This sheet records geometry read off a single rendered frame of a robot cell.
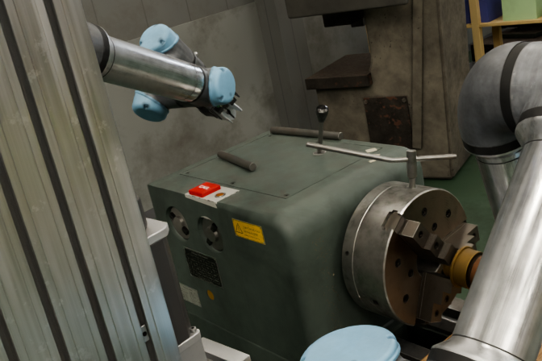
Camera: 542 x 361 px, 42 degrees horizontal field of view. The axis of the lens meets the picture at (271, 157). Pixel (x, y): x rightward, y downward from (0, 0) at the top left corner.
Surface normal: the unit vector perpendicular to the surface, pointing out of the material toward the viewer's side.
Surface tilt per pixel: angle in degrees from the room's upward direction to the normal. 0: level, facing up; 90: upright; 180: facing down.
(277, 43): 90
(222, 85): 90
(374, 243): 56
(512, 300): 48
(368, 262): 72
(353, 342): 8
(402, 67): 90
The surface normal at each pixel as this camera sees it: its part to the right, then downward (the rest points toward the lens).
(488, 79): -0.81, -0.10
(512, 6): -0.61, 0.36
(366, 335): -0.29, -0.94
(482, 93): -0.85, 0.19
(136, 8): 0.72, 0.07
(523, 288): -0.07, -0.34
